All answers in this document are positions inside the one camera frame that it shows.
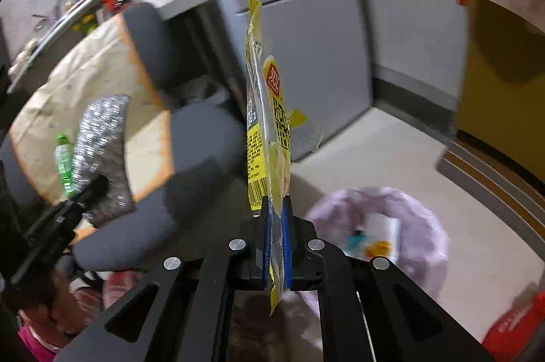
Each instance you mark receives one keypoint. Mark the metal corner shelf rack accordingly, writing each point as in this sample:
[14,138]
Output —
[64,19]

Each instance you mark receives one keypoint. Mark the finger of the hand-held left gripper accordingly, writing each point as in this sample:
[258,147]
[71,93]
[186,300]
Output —
[91,191]

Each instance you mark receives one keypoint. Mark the orange wrapper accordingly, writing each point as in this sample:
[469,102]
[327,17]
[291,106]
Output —
[380,249]

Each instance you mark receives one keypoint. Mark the yellow striped dotted cloth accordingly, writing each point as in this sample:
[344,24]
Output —
[55,98]

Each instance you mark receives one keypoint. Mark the grey refrigerator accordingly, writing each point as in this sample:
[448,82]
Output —
[340,47]

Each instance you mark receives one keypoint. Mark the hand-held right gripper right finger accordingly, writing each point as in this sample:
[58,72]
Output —
[287,247]

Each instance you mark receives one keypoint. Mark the red plastic bag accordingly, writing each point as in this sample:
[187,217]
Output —
[515,328]

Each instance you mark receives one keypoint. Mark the clear bottle with green cap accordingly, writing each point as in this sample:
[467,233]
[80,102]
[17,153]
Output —
[64,162]

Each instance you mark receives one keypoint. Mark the teal wrapper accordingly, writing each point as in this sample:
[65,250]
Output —
[356,241]

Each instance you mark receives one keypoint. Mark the yellow snack wrapper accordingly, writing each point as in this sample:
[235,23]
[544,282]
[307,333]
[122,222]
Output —
[262,132]

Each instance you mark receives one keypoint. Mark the yellow door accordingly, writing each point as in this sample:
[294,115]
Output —
[498,89]

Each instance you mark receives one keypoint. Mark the striped floor mat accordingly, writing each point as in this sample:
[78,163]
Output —
[489,179]

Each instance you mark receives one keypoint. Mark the bin with purple bag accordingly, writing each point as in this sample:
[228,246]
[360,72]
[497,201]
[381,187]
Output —
[417,225]

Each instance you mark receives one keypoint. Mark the person's left forearm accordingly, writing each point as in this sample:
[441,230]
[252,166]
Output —
[34,345]

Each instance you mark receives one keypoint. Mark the grey office chair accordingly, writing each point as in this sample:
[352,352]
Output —
[191,183]

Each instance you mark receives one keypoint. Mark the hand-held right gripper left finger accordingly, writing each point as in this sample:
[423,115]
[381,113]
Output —
[266,247]

